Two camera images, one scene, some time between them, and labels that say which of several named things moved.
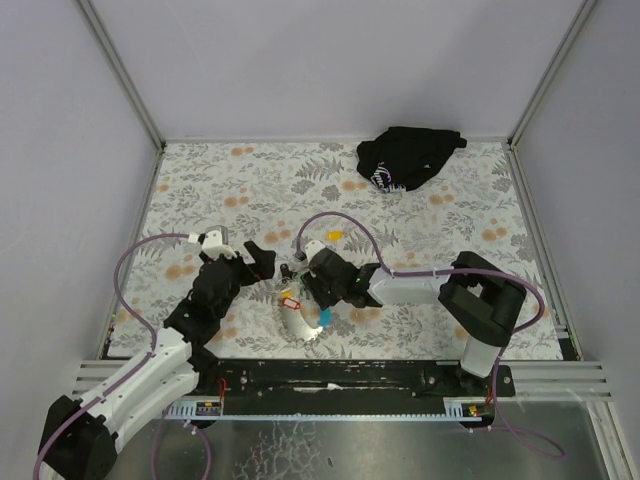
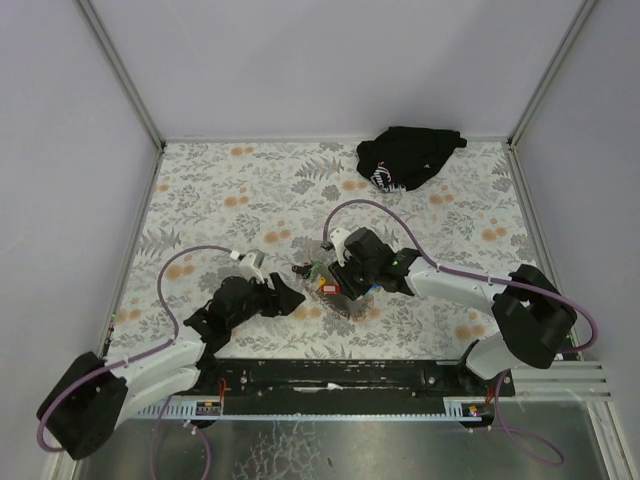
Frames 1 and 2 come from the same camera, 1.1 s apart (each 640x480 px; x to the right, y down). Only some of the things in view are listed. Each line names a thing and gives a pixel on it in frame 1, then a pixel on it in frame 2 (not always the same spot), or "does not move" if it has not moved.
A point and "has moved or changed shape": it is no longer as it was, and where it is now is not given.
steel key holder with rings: x=295 y=320 has moved or changed shape
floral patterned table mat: x=293 y=196 does not move
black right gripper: x=315 y=279 to x=341 y=279
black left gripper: x=240 y=267 to x=270 y=298
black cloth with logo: x=399 y=158 does not move
